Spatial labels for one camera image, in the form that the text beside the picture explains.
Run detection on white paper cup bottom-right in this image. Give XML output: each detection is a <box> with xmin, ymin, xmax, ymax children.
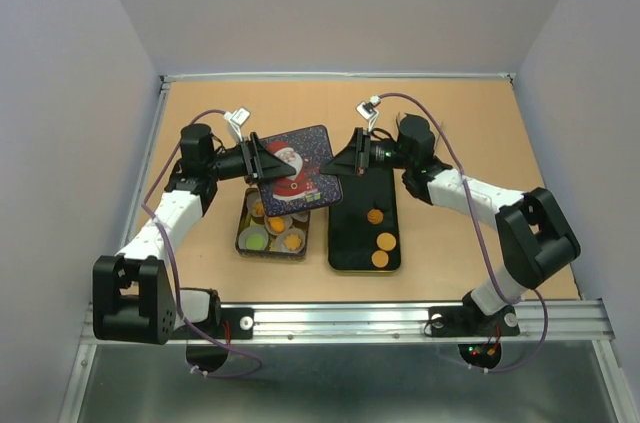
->
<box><xmin>275</xmin><ymin>228</ymin><xmax>306</xmax><ymax>254</ymax></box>

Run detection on gold tin lid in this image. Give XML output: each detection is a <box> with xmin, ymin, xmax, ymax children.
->
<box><xmin>258</xmin><ymin>125</ymin><xmax>343</xmax><ymax>217</ymax></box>

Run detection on orange flower cookie bottom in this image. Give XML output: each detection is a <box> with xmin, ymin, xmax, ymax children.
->
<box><xmin>283</xmin><ymin>233</ymin><xmax>303</xmax><ymax>252</ymax></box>

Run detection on white paper cup bottom-left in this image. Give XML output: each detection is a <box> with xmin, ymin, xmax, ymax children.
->
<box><xmin>237</xmin><ymin>225</ymin><xmax>269</xmax><ymax>251</ymax></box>

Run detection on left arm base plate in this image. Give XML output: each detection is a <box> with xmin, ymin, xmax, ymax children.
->
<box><xmin>195</xmin><ymin>307</ymin><xmax>255</xmax><ymax>342</ymax></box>

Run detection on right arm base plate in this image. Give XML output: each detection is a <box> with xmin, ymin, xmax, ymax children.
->
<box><xmin>423</xmin><ymin>306</ymin><xmax>520</xmax><ymax>338</ymax></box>

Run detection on gold cookie tin box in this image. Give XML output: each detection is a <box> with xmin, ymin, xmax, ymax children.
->
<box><xmin>235</xmin><ymin>188</ymin><xmax>310</xmax><ymax>261</ymax></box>

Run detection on black tray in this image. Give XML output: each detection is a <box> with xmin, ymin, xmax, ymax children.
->
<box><xmin>328</xmin><ymin>169</ymin><xmax>402</xmax><ymax>273</ymax></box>

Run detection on aluminium rail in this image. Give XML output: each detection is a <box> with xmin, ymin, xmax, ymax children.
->
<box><xmin>79</xmin><ymin>297</ymin><xmax>616</xmax><ymax>344</ymax></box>

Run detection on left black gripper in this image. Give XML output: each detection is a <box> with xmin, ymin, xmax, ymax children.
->
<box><xmin>206</xmin><ymin>132</ymin><xmax>295</xmax><ymax>186</ymax></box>

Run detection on white paper cup top-right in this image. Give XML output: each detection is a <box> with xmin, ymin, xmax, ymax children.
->
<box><xmin>290</xmin><ymin>211</ymin><xmax>310</xmax><ymax>223</ymax></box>

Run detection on orange fish cookie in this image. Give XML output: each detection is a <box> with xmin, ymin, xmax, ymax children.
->
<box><xmin>265</xmin><ymin>217</ymin><xmax>288</xmax><ymax>235</ymax></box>

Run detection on white paper cup centre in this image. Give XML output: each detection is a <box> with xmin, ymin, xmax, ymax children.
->
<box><xmin>264</xmin><ymin>215</ymin><xmax>292</xmax><ymax>236</ymax></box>

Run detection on round orange cookie lower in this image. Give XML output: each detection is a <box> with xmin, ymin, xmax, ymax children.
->
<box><xmin>371</xmin><ymin>250</ymin><xmax>390</xmax><ymax>269</ymax></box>

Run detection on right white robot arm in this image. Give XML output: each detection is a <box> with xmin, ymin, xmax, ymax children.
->
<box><xmin>321</xmin><ymin>114</ymin><xmax>581</xmax><ymax>333</ymax></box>

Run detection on round orange cookie upper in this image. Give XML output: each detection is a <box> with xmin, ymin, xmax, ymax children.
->
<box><xmin>376</xmin><ymin>232</ymin><xmax>397</xmax><ymax>252</ymax></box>

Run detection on green round cookie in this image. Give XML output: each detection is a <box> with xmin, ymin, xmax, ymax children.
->
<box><xmin>245</xmin><ymin>234</ymin><xmax>265</xmax><ymax>251</ymax></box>

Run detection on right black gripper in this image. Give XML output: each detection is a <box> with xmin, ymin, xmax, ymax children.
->
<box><xmin>320</xmin><ymin>127</ymin><xmax>413</xmax><ymax>176</ymax></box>

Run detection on orange swirl cookie right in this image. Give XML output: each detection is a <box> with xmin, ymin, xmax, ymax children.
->
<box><xmin>366</xmin><ymin>208</ymin><xmax>384</xmax><ymax>225</ymax></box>

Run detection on white paper cup top-left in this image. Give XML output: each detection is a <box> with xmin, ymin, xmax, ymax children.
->
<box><xmin>246</xmin><ymin>191</ymin><xmax>265</xmax><ymax>219</ymax></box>

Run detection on round orange cookie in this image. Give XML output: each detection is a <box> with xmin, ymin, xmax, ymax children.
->
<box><xmin>376</xmin><ymin>232</ymin><xmax>397</xmax><ymax>252</ymax></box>
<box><xmin>371</xmin><ymin>250</ymin><xmax>390</xmax><ymax>269</ymax></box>

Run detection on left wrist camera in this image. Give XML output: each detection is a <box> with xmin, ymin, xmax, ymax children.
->
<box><xmin>224</xmin><ymin>107</ymin><xmax>251</xmax><ymax>143</ymax></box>

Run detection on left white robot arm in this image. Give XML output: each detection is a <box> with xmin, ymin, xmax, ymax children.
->
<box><xmin>92</xmin><ymin>123</ymin><xmax>295</xmax><ymax>345</ymax></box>

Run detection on metal tongs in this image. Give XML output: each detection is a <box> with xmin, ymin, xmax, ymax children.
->
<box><xmin>434</xmin><ymin>120</ymin><xmax>445</xmax><ymax>154</ymax></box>

